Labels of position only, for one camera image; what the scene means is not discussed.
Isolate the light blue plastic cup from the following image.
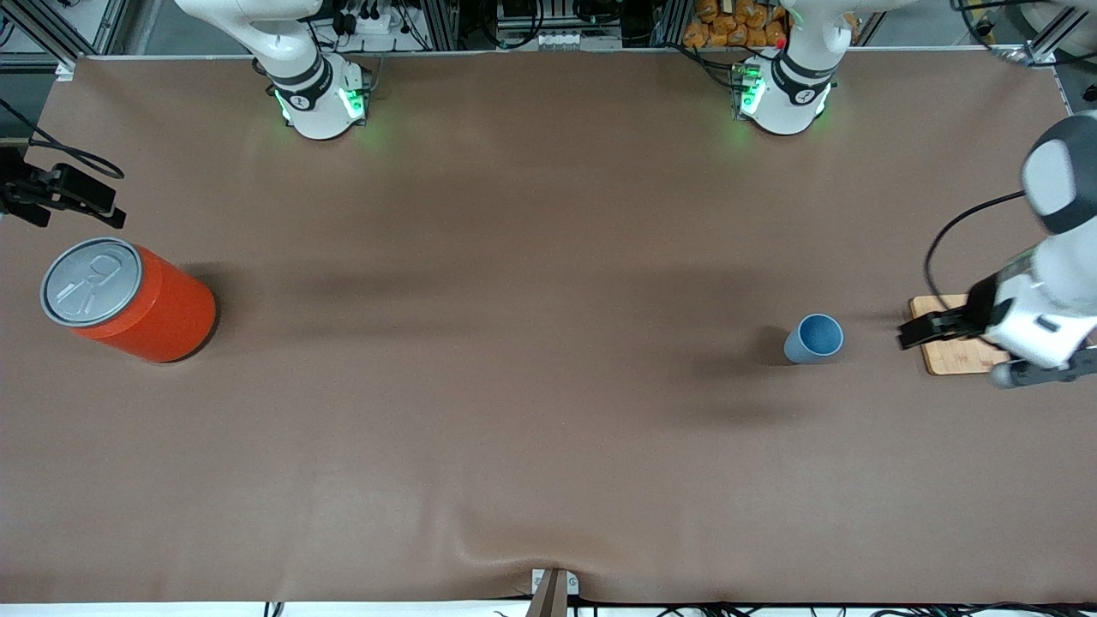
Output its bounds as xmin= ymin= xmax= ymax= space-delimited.
xmin=783 ymin=314 xmax=845 ymax=365

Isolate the wooden mug tree stand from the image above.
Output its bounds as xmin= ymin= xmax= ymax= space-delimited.
xmin=910 ymin=294 xmax=1016 ymax=376

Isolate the orange can with grey lid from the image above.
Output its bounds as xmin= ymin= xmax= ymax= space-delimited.
xmin=39 ymin=237 xmax=218 ymax=364

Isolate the white power strip with plugs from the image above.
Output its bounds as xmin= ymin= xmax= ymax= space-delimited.
xmin=336 ymin=7 xmax=405 ymax=37

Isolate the bag of orange snacks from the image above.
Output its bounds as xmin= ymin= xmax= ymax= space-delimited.
xmin=683 ymin=0 xmax=789 ymax=50

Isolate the brown table cover cloth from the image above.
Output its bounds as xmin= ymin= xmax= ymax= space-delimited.
xmin=0 ymin=50 xmax=1097 ymax=606

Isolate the grey table edge clamp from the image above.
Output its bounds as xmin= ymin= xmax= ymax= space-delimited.
xmin=525 ymin=567 xmax=579 ymax=617

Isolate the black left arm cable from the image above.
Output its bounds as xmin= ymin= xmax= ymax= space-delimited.
xmin=924 ymin=190 xmax=1027 ymax=316

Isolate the aluminium frame profile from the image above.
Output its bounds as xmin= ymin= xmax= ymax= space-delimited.
xmin=17 ymin=0 xmax=131 ymax=71
xmin=1024 ymin=0 xmax=1097 ymax=71

